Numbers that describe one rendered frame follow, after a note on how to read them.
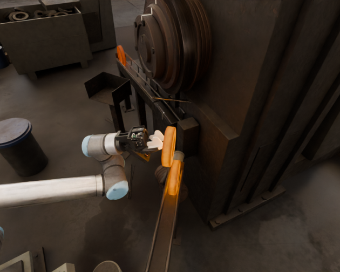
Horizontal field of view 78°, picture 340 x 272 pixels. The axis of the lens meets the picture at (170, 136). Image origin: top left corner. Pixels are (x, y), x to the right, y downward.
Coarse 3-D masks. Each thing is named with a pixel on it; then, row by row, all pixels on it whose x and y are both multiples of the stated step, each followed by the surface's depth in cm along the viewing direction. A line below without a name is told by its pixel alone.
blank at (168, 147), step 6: (168, 126) 81; (168, 132) 76; (174, 132) 79; (168, 138) 75; (174, 138) 83; (168, 144) 74; (174, 144) 86; (162, 150) 74; (168, 150) 74; (162, 156) 75; (168, 156) 75; (162, 162) 77; (168, 162) 76
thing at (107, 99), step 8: (104, 72) 165; (88, 80) 155; (96, 80) 162; (104, 80) 169; (112, 80) 166; (120, 80) 161; (128, 80) 155; (88, 88) 157; (96, 88) 165; (104, 88) 172; (112, 88) 171; (120, 88) 150; (128, 88) 158; (88, 96) 160; (96, 96) 163; (104, 96) 162; (112, 96) 145; (120, 96) 153; (112, 104) 153; (112, 112) 170; (120, 112) 173; (120, 120) 177; (120, 128) 181; (128, 152) 199
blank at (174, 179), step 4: (176, 160) 94; (172, 164) 91; (176, 164) 91; (172, 168) 89; (176, 168) 89; (172, 172) 88; (176, 172) 88; (172, 176) 88; (176, 176) 88; (172, 180) 88; (176, 180) 88; (172, 184) 88; (176, 184) 89; (168, 188) 89; (172, 188) 88; (176, 188) 93; (168, 192) 91; (172, 192) 90; (176, 192) 97
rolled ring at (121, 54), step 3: (120, 45) 200; (117, 48) 204; (120, 48) 196; (117, 51) 208; (120, 51) 196; (123, 51) 196; (120, 54) 210; (123, 54) 196; (120, 57) 211; (123, 57) 197; (120, 60) 210; (123, 60) 199; (123, 63) 202
